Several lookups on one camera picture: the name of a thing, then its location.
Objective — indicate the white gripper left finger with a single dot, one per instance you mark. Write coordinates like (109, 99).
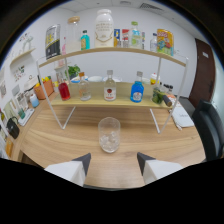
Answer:
(75, 170)

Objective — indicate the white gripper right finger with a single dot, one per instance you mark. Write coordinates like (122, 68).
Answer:
(156, 168)

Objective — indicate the light blue cup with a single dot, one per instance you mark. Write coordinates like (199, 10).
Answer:
(34, 101)

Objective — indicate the clear drinking glass with ice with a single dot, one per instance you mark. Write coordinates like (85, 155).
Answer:
(109, 136)

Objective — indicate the white zip pouch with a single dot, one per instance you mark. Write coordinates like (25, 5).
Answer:
(182, 117)

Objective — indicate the black chair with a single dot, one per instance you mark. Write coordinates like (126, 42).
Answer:
(210, 128)

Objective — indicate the black handbag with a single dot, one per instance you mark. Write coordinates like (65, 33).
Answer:
(13, 128)

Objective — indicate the red liquid bottle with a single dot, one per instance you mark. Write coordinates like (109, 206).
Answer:
(64, 91)

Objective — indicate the blue liquid bottle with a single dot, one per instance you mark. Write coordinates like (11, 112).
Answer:
(137, 91)

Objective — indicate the small spice jar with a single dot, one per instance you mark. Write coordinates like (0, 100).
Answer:
(163, 88)
(170, 89)

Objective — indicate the clear bottle with amber label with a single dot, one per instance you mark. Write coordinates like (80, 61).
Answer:
(84, 90)

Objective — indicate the orange storage box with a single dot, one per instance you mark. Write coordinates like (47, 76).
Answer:
(44, 89)

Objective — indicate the white container with yellow label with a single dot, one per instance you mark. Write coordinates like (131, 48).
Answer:
(154, 78)

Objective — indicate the white bowl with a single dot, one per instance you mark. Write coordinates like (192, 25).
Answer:
(95, 79)

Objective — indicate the dark brown door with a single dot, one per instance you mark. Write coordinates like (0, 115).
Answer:
(203, 73)

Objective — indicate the small clear plastic bottle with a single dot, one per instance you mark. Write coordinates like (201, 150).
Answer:
(153, 43)

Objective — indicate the yellow snack bag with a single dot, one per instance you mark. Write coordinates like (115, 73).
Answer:
(165, 41)

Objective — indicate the small teal bottle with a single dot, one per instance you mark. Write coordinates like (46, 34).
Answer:
(85, 41)

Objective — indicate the clear bottle with green cap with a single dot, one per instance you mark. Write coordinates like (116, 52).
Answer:
(135, 36)

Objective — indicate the large white bottle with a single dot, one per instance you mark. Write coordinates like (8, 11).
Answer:
(104, 30)

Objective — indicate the white frame wooden shelf rack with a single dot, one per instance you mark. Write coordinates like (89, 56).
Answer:
(96, 97)

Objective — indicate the wooden wall shelf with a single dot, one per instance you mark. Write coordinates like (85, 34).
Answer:
(23, 55)

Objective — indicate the multicolour wall poster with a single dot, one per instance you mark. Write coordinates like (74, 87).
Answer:
(143, 40)

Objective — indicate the red wall poster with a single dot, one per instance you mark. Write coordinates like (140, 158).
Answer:
(125, 35)

